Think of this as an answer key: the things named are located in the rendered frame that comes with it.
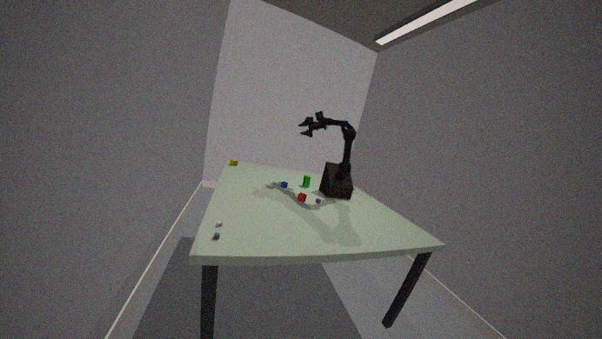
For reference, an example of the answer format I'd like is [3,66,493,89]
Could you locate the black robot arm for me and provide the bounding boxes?
[316,111,357,183]

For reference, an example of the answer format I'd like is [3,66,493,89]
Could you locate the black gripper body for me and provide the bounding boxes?
[306,117,319,137]

